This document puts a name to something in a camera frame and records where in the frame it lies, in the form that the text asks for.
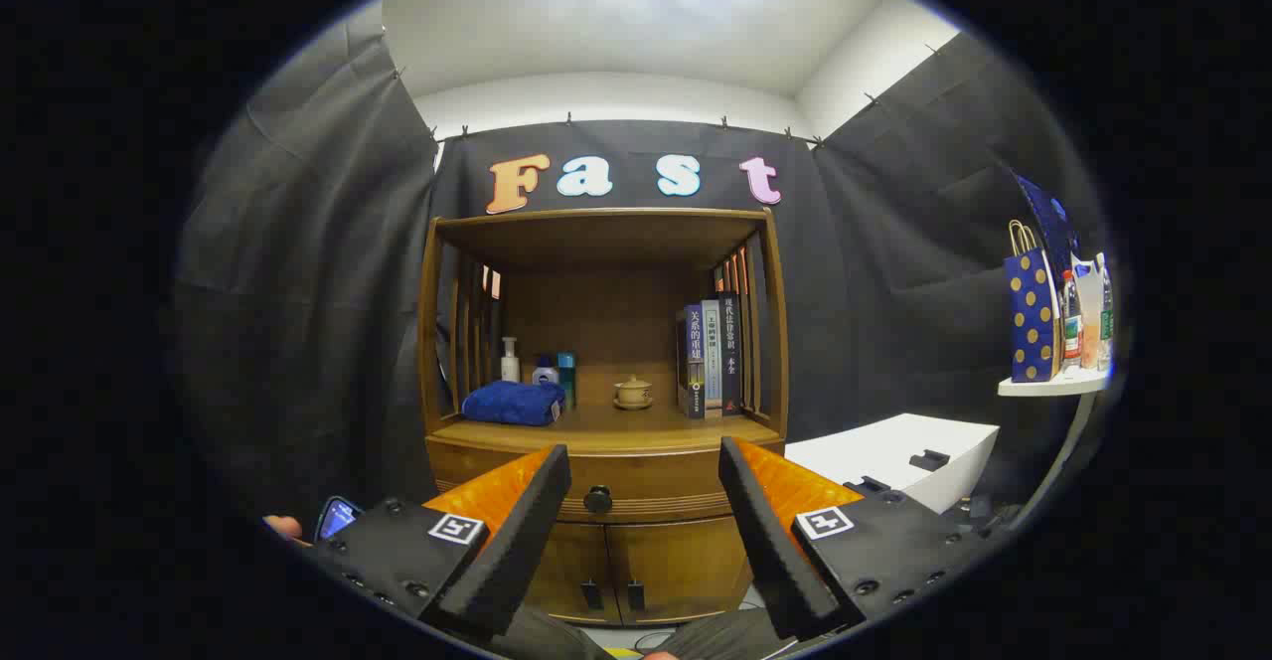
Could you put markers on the wooden cabinet door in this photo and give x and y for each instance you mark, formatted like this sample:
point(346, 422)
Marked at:
point(571, 566)
point(686, 561)

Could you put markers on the orange drink bottle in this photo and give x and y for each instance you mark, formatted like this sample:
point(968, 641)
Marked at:
point(1089, 322)

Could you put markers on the wooden drawer with black knob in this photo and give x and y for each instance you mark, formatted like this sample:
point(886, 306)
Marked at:
point(636, 471)

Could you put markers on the white pump bottle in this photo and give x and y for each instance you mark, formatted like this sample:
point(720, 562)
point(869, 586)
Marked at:
point(510, 367)

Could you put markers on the pale grey spine book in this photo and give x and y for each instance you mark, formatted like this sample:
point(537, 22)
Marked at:
point(712, 352)

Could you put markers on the white shelf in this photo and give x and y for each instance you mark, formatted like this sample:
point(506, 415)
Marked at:
point(1053, 383)

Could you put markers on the black spine book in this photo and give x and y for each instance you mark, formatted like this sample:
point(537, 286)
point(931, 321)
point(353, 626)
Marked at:
point(730, 352)

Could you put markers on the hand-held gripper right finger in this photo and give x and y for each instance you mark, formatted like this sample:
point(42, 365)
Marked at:
point(770, 551)

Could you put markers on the blue folded towel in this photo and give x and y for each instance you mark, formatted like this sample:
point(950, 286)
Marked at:
point(512, 404)

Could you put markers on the dark blue paper bag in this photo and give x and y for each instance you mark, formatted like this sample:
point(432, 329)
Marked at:
point(1048, 213)

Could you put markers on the smartphone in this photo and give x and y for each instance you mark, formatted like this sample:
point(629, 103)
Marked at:
point(336, 519)

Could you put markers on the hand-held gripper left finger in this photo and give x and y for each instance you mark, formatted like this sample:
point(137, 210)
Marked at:
point(517, 551)

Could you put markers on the blue polka dot gift bag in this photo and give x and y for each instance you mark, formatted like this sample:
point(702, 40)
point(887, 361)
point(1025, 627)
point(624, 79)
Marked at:
point(1033, 322)

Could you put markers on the black electronics box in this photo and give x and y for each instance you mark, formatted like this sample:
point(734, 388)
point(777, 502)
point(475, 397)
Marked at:
point(979, 513)

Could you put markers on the wooden cabinet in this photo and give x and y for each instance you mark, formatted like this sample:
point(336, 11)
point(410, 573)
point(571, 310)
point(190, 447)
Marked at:
point(606, 302)

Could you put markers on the clear bottle with red label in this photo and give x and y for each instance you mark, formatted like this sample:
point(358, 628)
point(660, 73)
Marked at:
point(1071, 327)

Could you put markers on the wooden countertop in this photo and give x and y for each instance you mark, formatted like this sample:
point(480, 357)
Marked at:
point(606, 423)

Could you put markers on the white bottle with blue cap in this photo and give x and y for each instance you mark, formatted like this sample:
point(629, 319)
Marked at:
point(545, 375)

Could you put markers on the beige lidded tea cup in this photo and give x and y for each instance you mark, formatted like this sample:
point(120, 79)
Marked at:
point(633, 394)

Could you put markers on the teal spray can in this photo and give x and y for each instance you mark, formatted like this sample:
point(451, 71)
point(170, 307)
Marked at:
point(566, 372)

